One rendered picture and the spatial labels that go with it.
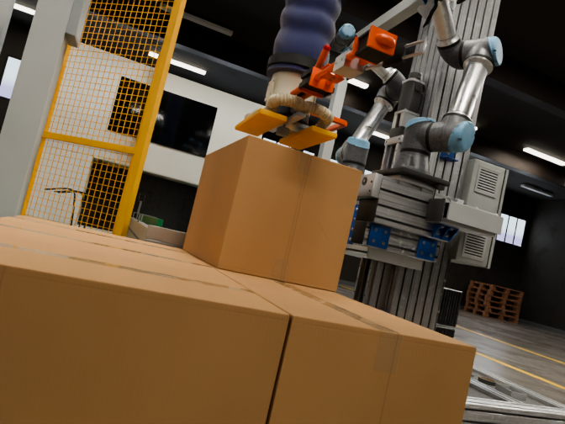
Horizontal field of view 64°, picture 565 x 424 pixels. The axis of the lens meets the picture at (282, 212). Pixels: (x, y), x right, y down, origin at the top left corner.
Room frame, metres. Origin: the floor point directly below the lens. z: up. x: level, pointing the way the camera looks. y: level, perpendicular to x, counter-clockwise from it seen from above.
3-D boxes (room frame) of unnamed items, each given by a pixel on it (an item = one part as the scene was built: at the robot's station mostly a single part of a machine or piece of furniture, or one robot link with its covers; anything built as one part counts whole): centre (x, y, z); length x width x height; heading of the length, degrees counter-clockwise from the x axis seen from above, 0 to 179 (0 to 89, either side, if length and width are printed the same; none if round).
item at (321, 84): (1.41, -0.02, 1.18); 0.10 x 0.08 x 0.06; 109
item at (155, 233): (2.01, 0.21, 0.58); 0.70 x 0.03 x 0.06; 110
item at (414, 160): (1.79, -0.47, 1.09); 0.15 x 0.15 x 0.10
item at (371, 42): (1.08, -0.13, 1.18); 0.08 x 0.07 x 0.05; 19
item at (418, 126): (1.79, -0.47, 1.20); 0.13 x 0.12 x 0.14; 46
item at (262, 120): (1.62, 0.16, 1.08); 0.34 x 0.10 x 0.05; 19
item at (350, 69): (1.21, -0.09, 1.17); 0.07 x 0.07 x 0.04; 19
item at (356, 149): (2.27, -0.30, 1.20); 0.13 x 0.12 x 0.14; 9
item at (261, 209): (1.65, 0.07, 0.74); 0.60 x 0.40 x 0.40; 21
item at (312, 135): (1.68, -0.02, 1.08); 0.34 x 0.10 x 0.05; 19
